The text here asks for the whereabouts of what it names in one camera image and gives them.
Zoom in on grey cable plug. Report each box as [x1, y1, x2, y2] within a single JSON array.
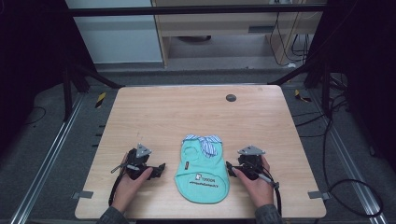
[[110, 163, 141, 175], [258, 173, 280, 189]]

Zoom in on thin black floor cable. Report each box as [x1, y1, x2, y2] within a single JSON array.
[[23, 105, 48, 126]]

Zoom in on person's left hand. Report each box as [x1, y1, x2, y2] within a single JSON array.
[[111, 153, 154, 214]]

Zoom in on person's right hand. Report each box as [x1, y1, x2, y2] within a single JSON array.
[[233, 155, 276, 209]]

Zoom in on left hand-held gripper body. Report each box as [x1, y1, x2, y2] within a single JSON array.
[[125, 143, 158, 181]]

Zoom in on yellow black striped tape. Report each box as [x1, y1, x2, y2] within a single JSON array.
[[293, 89, 313, 104], [94, 91, 107, 109]]

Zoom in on grey metal table bracket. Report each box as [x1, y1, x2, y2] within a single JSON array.
[[72, 189, 94, 201], [307, 190, 331, 201]]

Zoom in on hanging desk cables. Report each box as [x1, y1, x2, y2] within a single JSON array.
[[268, 0, 325, 68]]

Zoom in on white cabinet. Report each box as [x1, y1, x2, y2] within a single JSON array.
[[64, 0, 164, 65]]

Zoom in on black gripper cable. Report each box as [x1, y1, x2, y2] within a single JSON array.
[[107, 171, 125, 207], [272, 183, 283, 217]]

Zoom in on black metal stand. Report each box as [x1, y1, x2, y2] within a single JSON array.
[[267, 52, 348, 119], [61, 54, 126, 123]]

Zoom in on aluminium floor rail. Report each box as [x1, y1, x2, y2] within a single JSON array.
[[8, 92, 86, 224], [309, 88, 390, 224]]

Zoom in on dark curtain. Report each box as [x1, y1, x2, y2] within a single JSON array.
[[0, 0, 96, 157], [306, 0, 396, 172]]

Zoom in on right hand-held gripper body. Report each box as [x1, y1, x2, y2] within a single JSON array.
[[237, 145, 266, 181]]

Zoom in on black looped floor cable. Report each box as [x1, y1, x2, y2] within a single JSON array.
[[292, 92, 385, 218]]

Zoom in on black horizontal frame bar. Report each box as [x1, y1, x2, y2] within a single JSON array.
[[66, 3, 329, 17]]

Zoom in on teal pet shirt striped collar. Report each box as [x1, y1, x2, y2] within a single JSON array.
[[174, 133, 231, 205]]

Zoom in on light wooden desk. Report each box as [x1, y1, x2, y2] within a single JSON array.
[[150, 0, 325, 68]]

